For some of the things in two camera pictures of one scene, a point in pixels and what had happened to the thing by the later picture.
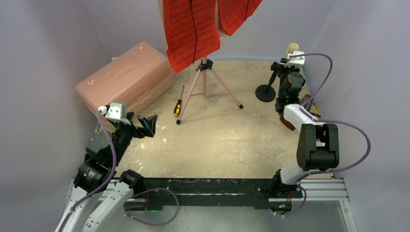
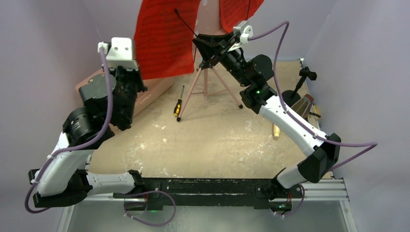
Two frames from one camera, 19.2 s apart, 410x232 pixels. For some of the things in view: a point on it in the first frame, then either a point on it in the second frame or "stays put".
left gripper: x=148 y=123 to x=135 y=74
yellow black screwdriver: x=178 y=107 stays put
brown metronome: x=306 y=101 stays put
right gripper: x=279 y=67 to x=219 y=50
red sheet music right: x=233 y=13 stays put
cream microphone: x=290 y=48 to x=276 y=130
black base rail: x=215 y=194 stays put
